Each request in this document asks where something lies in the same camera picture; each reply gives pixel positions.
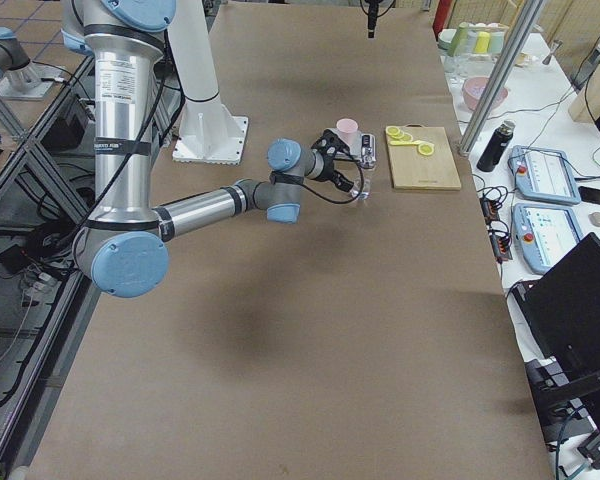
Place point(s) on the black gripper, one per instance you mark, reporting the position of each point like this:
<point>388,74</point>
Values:
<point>326,170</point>

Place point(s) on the glass sauce bottle metal cap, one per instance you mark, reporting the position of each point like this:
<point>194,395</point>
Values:
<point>361,189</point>

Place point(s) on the pink plastic cup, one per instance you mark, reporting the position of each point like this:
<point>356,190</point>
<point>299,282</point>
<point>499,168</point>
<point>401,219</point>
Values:
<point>347,130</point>

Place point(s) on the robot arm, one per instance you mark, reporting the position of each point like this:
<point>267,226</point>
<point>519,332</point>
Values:
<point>121,244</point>
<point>20,78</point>

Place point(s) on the digital kitchen scale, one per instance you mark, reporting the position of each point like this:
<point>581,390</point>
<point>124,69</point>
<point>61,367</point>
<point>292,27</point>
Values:
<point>363,150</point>

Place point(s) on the green plastic cup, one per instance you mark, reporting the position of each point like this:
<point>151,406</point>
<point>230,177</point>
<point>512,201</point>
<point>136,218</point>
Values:
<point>459,40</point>

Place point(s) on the yellow plastic cup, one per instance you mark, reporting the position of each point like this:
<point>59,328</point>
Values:
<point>482,40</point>

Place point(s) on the bamboo cutting board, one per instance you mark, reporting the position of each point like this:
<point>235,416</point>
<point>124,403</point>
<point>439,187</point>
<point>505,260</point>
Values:
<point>413,171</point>

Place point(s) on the black water bottle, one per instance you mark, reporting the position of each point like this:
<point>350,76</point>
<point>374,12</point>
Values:
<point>496,146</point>

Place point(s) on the pink bowl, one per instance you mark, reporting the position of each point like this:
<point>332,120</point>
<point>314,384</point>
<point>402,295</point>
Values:
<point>473,89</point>

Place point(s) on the teach pendant far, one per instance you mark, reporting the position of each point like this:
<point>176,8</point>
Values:
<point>543,175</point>

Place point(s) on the teach pendant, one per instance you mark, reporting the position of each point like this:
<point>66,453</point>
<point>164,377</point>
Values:
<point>543,175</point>
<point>545,234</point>

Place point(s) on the teach pendant near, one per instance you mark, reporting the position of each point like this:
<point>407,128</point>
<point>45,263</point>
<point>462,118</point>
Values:
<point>545,234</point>

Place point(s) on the black monitor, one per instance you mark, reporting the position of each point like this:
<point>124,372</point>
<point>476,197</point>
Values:
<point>565,308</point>

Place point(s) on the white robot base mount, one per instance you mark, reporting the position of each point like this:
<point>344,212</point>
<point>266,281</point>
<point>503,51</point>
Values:
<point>208,132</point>

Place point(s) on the aluminium frame post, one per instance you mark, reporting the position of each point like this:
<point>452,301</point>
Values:
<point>516,39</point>

